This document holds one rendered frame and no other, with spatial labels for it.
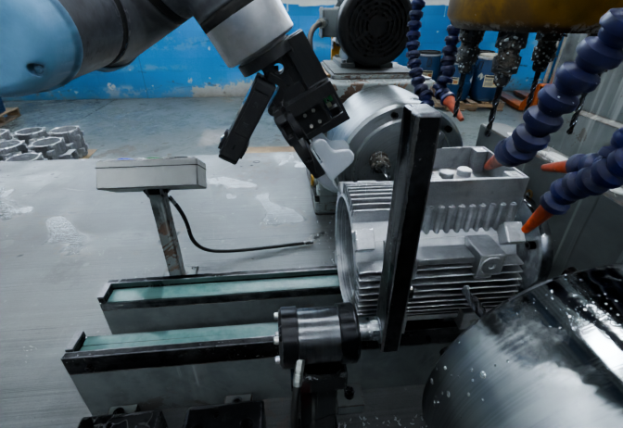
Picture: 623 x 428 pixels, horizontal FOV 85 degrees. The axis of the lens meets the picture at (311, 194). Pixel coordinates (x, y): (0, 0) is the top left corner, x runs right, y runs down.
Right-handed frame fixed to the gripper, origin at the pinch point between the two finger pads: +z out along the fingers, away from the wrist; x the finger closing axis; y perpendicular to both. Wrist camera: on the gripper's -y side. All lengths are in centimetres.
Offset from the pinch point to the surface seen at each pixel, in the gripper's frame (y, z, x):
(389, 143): 12.1, 6.0, 14.7
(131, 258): -51, 4, 23
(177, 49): -156, -49, 545
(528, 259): 19.0, 18.8, -10.6
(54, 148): -158, -26, 175
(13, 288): -69, -7, 15
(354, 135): 7.1, 1.4, 15.1
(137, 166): -27.8, -14.6, 12.9
